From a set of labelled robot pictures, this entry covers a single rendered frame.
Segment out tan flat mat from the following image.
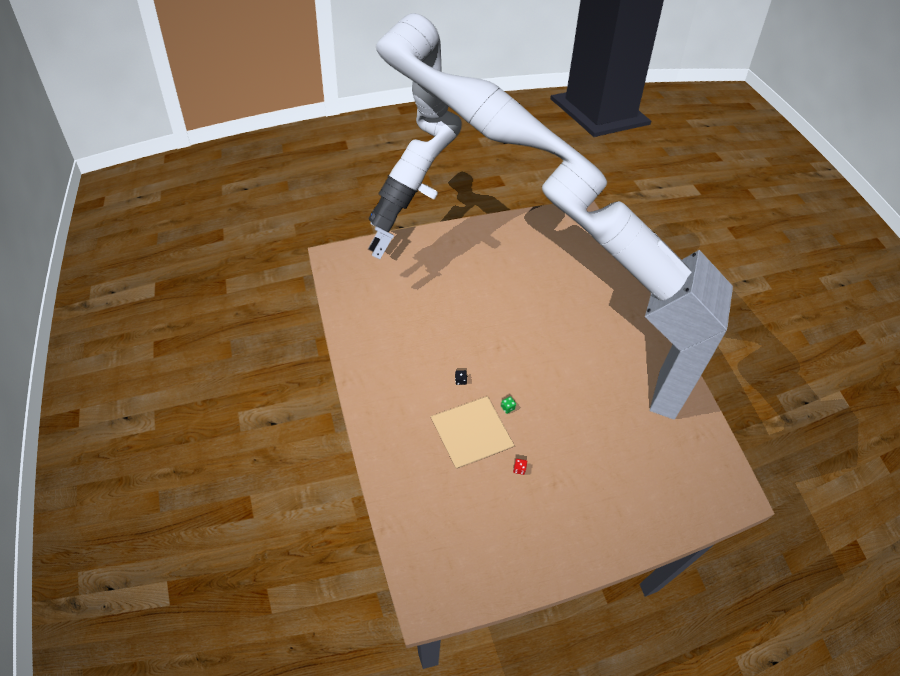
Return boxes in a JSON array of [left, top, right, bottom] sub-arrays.
[[431, 396, 514, 469]]

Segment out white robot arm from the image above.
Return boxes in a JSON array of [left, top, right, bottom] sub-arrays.
[[376, 13, 692, 301]]

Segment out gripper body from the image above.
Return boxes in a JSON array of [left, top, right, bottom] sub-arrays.
[[369, 158, 438, 232]]

